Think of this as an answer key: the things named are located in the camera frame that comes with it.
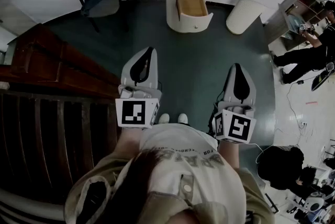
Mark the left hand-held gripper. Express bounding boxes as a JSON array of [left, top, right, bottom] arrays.
[[115, 47, 163, 129]]

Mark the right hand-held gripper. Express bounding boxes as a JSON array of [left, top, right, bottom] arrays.
[[213, 62, 257, 144]]

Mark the large white ribbed drawer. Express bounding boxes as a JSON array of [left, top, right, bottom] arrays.
[[175, 0, 214, 34]]

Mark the person's right forearm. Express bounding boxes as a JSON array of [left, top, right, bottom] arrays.
[[217, 139, 240, 170]]

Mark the person's left forearm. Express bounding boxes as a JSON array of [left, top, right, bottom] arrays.
[[116, 126, 147, 155]]

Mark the person's right hand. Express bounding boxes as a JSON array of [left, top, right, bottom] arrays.
[[226, 106, 253, 115]]

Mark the person's left hand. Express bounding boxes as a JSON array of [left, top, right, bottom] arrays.
[[120, 86, 148, 99]]

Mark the black and green device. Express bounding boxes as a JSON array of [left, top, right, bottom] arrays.
[[311, 62, 335, 92]]

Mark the person's beige shirt torso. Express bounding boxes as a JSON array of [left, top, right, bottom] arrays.
[[64, 123, 275, 224]]

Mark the grey wooden shelf unit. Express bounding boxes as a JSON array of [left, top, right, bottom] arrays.
[[264, 0, 328, 51]]

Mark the white rounded device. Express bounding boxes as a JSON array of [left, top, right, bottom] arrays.
[[303, 190, 330, 218]]

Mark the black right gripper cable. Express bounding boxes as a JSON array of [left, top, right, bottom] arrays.
[[208, 86, 226, 135]]

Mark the white floor cable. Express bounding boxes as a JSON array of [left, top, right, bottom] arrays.
[[286, 81, 315, 140]]

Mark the dark brown wooden bed frame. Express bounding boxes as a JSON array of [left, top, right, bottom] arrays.
[[0, 23, 124, 205]]

